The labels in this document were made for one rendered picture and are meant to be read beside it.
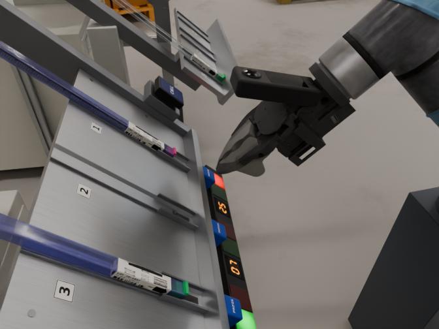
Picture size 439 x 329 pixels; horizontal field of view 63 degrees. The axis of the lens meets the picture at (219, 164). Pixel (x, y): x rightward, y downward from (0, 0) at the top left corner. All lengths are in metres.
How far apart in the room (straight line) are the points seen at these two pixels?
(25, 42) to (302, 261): 1.08
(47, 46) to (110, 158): 0.19
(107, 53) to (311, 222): 0.98
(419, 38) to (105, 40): 0.58
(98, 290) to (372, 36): 0.40
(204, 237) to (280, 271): 0.87
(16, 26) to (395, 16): 0.46
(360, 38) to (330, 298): 0.94
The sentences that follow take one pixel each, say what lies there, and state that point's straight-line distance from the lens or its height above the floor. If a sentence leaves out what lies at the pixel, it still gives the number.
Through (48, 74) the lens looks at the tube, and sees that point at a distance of 0.48.
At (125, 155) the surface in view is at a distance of 0.47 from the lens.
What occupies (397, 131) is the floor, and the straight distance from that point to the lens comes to 2.07.
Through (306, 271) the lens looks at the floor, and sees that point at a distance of 1.32.
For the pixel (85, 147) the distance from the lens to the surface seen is 0.43.
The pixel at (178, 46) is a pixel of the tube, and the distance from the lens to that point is 0.73.
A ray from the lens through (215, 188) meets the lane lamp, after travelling 0.59.
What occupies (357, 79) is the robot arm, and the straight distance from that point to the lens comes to 0.49.
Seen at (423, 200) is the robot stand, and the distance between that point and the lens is 0.84.
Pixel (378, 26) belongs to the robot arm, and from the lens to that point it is 0.49.
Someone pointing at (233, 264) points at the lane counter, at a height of 0.66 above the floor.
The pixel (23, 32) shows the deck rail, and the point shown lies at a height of 0.91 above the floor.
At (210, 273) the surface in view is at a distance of 0.41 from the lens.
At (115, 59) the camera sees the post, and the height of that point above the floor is 0.74.
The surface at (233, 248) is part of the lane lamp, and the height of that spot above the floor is 0.65.
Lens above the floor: 1.08
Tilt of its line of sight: 41 degrees down
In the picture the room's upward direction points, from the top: straight up
